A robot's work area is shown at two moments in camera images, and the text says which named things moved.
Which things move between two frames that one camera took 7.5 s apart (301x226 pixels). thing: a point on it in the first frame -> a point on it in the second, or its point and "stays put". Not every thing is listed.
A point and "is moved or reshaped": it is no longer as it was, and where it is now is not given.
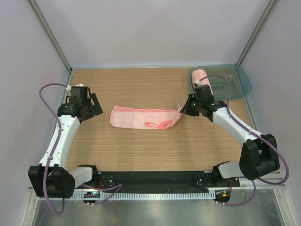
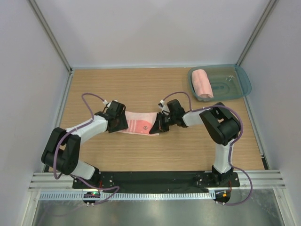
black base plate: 165,180 stays put
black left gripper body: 91,110 -> 121,124
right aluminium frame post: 270,8 stays put
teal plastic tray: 239,86 stays put
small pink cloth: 133,117 is moved or reshaped
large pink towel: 197,74 stays put
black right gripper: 186,109 -> 159,125
